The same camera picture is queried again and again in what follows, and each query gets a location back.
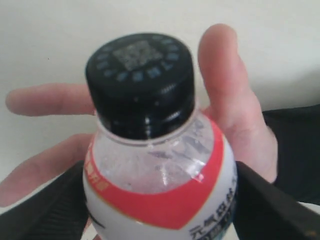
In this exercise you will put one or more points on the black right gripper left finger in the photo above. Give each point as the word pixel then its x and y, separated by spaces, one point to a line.
pixel 57 212

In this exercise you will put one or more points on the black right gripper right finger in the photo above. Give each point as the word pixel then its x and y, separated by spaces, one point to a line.
pixel 264 212

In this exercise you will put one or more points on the red label bottle black cap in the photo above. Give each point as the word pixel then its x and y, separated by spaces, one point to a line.
pixel 157 167

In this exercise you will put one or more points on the black sleeved forearm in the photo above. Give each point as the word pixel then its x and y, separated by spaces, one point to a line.
pixel 297 131

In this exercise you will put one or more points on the person's open bare hand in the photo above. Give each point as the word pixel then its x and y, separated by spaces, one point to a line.
pixel 233 106

